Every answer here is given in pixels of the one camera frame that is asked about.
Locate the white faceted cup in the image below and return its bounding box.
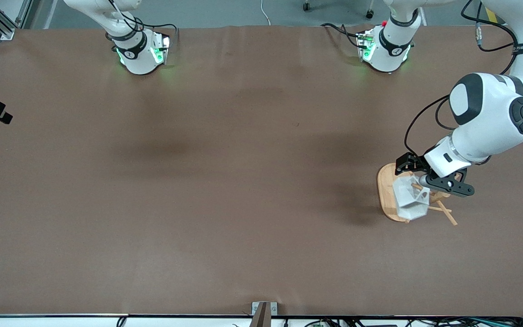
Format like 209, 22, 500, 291
392, 174, 431, 222

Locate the wooden cup rack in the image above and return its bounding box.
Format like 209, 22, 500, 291
376, 163, 460, 227

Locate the base connector box green light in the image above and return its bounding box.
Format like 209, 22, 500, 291
150, 34, 172, 65
356, 29, 376, 63

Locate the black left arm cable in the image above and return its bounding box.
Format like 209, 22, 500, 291
404, 0, 522, 159

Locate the aluminium frame profile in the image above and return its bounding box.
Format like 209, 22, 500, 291
0, 0, 34, 41

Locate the black base cable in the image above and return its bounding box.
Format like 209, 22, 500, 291
320, 22, 365, 50
105, 0, 179, 46

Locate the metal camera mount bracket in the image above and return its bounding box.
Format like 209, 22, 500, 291
249, 301, 278, 327

